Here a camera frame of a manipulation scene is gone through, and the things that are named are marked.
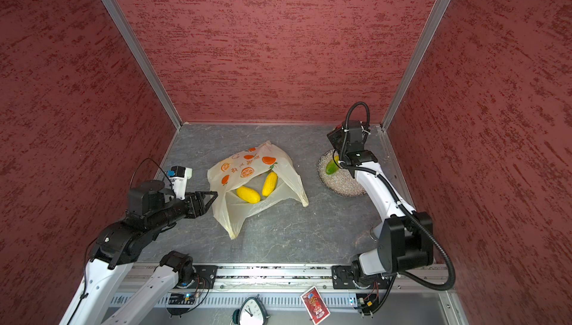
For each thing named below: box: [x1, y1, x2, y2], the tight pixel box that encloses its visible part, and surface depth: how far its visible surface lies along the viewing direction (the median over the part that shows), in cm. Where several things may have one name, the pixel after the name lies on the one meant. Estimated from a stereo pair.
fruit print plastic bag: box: [207, 140, 310, 240], surface depth 89 cm
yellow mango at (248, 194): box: [236, 185, 261, 204], surface depth 91 cm
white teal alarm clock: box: [231, 293, 271, 325], surface depth 66 cm
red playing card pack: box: [300, 285, 331, 325], surface depth 69 cm
